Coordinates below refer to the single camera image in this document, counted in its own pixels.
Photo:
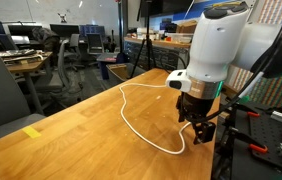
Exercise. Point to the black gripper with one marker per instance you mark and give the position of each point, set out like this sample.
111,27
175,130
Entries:
197,106

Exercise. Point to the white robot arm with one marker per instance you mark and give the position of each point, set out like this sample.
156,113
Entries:
214,43

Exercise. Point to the small clear tape piece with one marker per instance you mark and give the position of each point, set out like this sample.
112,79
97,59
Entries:
158,97

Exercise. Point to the grey cabinet with wooden top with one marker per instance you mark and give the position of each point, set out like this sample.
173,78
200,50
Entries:
162,58

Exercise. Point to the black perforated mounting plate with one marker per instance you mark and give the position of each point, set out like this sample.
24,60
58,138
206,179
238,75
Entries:
271,133

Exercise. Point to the multicolour patterned panel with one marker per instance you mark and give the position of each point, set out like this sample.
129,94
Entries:
281,93

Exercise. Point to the brown cardboard box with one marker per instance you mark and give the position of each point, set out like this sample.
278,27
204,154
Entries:
187,27

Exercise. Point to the black tripod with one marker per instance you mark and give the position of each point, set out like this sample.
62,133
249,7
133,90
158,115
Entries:
147,33

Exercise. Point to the dark blue side table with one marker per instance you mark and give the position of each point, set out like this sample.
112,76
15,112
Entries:
106,68

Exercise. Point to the white containers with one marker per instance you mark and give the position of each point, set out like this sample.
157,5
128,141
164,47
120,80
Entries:
144,31

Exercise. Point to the blue board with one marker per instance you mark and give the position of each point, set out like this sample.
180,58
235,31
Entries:
182,15

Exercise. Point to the black mesh office chair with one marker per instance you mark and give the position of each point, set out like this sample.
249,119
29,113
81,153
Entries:
95,43

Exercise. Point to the blue storage rack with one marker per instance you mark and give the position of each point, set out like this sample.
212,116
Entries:
92,29

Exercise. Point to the dark grey office chair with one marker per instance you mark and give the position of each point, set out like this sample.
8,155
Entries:
62,66

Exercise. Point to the yellow tape strip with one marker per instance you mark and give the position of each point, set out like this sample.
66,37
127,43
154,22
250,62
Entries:
31,132

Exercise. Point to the small picture on whiteboard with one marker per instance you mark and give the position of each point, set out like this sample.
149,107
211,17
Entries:
62,17

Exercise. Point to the wooden desk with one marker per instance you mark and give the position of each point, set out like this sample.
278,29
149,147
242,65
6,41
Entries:
27,65

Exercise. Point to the pile of papers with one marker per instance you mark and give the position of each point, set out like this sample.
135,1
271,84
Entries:
17,53

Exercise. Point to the whiteboard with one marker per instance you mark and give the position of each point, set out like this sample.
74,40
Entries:
31,10

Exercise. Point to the black stand frame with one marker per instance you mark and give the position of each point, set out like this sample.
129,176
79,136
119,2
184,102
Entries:
232,150

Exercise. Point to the large black wall screen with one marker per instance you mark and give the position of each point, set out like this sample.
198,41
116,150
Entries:
167,6

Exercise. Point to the white aluminium rail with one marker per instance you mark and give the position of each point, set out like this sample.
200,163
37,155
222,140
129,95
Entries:
251,3

